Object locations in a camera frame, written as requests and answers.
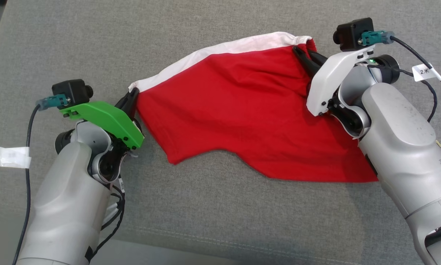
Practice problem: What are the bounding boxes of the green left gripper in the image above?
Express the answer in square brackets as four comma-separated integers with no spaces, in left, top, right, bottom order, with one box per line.
[59,88,145,151]

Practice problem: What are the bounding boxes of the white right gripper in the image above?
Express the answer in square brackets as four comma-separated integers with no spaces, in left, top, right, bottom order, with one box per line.
[292,45,375,117]

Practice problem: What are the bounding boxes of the red shorts white stripe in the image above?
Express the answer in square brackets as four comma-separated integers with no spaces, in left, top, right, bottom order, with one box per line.
[128,32,379,183]

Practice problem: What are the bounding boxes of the white tape label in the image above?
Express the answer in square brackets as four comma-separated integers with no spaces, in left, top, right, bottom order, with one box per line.
[0,144,32,169]

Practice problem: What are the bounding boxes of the grey fabric sofa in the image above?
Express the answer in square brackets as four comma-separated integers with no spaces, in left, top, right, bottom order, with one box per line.
[0,0,441,265]

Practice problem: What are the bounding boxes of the right camera cable teal plug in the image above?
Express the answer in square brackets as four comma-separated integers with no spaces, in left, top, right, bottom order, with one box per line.
[360,31,441,158]

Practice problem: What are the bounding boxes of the camera cable teal plug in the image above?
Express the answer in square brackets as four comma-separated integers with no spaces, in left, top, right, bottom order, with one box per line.
[360,31,441,158]
[12,94,71,265]

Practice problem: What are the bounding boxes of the left camera cable teal plug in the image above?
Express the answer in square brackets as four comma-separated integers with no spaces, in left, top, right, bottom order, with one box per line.
[12,94,71,265]

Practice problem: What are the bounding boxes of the thin black left arm cables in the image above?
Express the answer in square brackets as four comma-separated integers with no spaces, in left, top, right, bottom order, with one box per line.
[86,177,127,262]

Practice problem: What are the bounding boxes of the white printed cable label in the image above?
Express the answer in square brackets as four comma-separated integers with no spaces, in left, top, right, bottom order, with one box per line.
[412,64,441,82]

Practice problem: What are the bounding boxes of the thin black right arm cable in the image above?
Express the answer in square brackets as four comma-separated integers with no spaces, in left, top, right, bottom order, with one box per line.
[367,64,438,124]

